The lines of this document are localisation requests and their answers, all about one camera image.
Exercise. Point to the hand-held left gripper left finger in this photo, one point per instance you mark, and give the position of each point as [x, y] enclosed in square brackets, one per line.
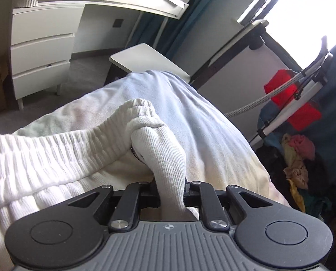
[128, 203]

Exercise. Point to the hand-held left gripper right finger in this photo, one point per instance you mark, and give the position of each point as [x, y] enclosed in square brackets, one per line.
[209, 203]

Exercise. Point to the white sweatpants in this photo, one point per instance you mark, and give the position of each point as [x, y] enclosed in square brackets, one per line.
[58, 163]

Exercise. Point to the pile of clothes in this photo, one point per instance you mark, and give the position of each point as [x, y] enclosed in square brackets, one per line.
[300, 172]

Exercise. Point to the pink and white bed blanket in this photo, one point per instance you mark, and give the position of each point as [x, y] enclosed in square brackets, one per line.
[213, 124]

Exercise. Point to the garment steamer stand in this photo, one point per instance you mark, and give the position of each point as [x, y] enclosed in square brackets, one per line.
[292, 96]

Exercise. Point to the red garment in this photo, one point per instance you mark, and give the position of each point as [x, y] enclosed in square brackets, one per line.
[286, 87]

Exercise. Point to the white stool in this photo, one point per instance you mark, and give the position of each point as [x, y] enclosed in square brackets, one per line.
[145, 59]

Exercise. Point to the black framed folding board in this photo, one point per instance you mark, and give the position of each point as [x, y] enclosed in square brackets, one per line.
[232, 48]

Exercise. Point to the white drawer unit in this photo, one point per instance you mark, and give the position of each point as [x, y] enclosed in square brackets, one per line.
[41, 50]

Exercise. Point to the window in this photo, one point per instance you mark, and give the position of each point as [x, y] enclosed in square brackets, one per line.
[303, 11]

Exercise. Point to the dark wall outlet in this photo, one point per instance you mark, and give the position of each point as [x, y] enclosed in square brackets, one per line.
[117, 23]

